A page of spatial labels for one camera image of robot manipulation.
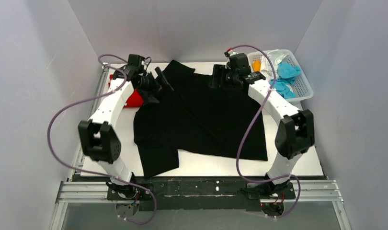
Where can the black t-shirt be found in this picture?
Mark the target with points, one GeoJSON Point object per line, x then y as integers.
{"type": "Point", "coordinates": [198, 119]}

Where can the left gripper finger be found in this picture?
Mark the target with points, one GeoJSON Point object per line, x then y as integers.
{"type": "Point", "coordinates": [148, 98]}
{"type": "Point", "coordinates": [161, 81]}

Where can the orange cloth in basket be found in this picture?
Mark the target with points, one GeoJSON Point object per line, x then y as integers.
{"type": "Point", "coordinates": [256, 65]}

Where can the light blue t-shirt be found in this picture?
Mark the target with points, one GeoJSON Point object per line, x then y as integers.
{"type": "Point", "coordinates": [287, 75]}

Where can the aluminium frame rail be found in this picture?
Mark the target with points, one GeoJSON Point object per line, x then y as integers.
{"type": "Point", "coordinates": [100, 142]}

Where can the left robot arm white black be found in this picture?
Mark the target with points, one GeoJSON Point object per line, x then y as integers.
{"type": "Point", "coordinates": [98, 138]}

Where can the white t-shirt in basket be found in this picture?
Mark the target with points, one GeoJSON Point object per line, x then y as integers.
{"type": "Point", "coordinates": [276, 57]}

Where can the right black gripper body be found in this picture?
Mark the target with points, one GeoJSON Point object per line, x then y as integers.
{"type": "Point", "coordinates": [219, 77]}

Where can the white plastic basket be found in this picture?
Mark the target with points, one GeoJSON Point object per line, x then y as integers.
{"type": "Point", "coordinates": [301, 87]}

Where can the red folded t-shirt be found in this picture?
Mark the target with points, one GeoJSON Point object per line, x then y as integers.
{"type": "Point", "coordinates": [134, 100]}

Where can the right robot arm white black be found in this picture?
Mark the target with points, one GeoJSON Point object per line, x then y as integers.
{"type": "Point", "coordinates": [295, 134]}

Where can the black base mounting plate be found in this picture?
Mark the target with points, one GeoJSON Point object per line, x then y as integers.
{"type": "Point", "coordinates": [194, 193]}

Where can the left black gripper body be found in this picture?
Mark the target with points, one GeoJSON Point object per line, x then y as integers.
{"type": "Point", "coordinates": [156, 88]}

